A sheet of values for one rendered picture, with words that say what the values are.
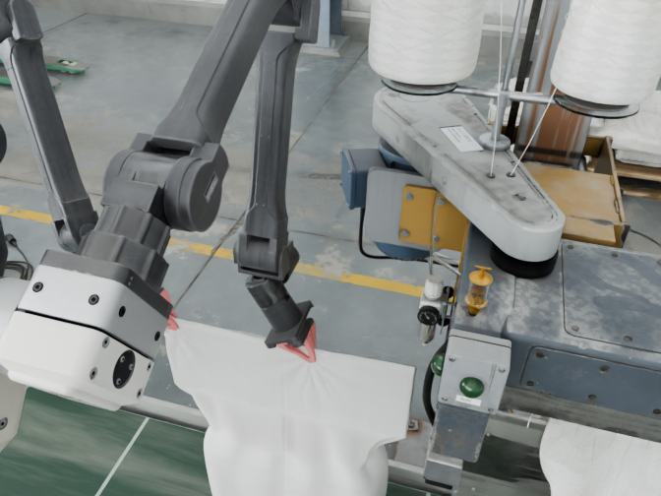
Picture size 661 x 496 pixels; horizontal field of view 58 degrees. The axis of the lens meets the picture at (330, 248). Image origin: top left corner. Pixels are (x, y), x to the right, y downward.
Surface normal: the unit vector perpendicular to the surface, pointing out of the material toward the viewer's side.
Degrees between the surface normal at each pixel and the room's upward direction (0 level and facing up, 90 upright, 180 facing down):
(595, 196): 0
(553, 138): 90
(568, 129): 90
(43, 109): 62
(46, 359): 30
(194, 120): 25
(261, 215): 70
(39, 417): 0
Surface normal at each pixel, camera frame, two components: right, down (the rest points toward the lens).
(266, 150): -0.27, 0.25
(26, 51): 0.74, 0.15
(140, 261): 0.72, -0.08
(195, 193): 0.96, 0.17
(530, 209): 0.01, -0.80
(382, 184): -0.28, 0.57
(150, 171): -0.13, -0.46
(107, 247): 0.06, -0.36
